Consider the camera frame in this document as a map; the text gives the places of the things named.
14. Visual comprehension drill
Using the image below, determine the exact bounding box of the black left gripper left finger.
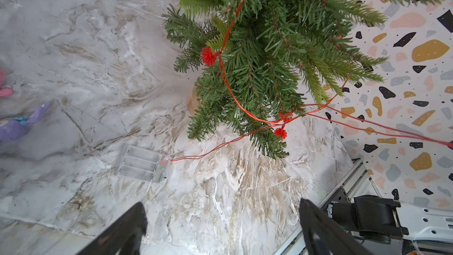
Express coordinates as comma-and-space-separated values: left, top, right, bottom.
77, 202, 148, 255

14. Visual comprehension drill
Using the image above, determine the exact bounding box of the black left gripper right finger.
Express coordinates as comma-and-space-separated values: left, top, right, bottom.
298, 198, 371, 255

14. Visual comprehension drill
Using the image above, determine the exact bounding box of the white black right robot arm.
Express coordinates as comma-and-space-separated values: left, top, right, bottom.
326, 195, 453, 255

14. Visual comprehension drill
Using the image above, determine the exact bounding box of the small green christmas tree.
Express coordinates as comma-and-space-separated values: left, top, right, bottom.
157, 0, 453, 160

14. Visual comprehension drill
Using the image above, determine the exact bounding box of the clear battery box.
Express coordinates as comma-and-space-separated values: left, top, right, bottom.
117, 145, 171, 184

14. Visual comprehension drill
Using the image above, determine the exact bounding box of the purple toy figure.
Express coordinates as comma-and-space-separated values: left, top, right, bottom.
1, 102, 52, 142

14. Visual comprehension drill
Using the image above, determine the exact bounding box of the pink toy figure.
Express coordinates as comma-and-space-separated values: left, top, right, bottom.
0, 71, 14, 98

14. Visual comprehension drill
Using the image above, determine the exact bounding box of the metal base rail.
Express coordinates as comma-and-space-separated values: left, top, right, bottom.
274, 159, 381, 255

